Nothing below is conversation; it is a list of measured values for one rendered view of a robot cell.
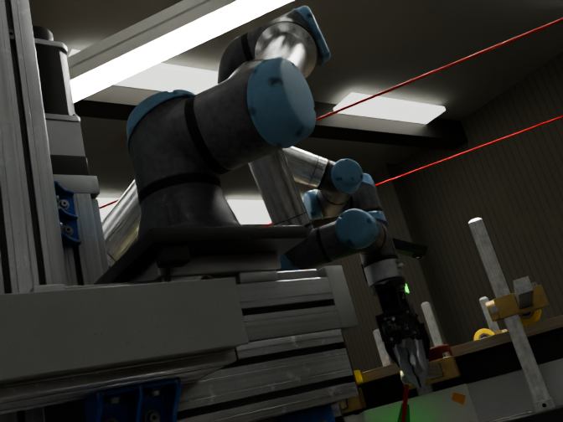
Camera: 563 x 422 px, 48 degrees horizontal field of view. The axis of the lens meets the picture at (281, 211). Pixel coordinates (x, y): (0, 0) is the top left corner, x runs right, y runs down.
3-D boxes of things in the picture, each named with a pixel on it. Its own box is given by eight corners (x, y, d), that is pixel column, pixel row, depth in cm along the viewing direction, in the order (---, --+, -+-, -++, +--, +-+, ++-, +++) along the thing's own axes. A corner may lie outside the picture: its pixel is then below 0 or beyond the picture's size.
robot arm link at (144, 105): (167, 215, 96) (152, 137, 100) (245, 183, 92) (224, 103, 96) (118, 196, 85) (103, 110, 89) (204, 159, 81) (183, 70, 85)
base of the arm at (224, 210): (166, 237, 75) (151, 163, 78) (120, 279, 86) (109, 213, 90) (269, 234, 84) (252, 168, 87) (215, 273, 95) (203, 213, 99)
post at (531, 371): (554, 409, 143) (480, 215, 158) (539, 414, 144) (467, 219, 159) (554, 409, 146) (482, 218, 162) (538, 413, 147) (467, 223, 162)
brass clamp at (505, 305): (549, 304, 147) (541, 284, 148) (492, 321, 150) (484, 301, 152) (548, 306, 152) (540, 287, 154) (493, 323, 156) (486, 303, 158)
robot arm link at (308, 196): (310, 179, 153) (351, 173, 156) (299, 198, 163) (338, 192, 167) (318, 208, 151) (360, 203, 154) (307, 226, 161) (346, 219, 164)
